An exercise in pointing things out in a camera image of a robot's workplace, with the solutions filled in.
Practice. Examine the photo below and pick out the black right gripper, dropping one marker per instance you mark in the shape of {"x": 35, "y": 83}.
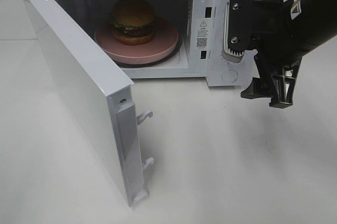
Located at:
{"x": 262, "y": 25}

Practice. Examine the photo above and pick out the white timer knob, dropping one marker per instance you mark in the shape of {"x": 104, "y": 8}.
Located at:
{"x": 233, "y": 58}

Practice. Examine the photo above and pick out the round white door button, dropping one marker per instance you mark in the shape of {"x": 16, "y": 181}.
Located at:
{"x": 230, "y": 76}

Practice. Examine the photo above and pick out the pink round plate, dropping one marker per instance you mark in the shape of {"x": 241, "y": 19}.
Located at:
{"x": 138, "y": 50}

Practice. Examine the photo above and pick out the burger with lettuce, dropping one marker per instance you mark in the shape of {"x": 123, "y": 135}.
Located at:
{"x": 132, "y": 22}

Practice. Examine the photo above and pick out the white microwave door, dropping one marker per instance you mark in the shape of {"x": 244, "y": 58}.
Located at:
{"x": 97, "y": 93}

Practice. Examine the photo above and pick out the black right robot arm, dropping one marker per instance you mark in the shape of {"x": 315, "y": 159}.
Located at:
{"x": 313, "y": 22}

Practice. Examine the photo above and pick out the glass microwave turntable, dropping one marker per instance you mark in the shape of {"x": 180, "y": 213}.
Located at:
{"x": 172, "y": 54}

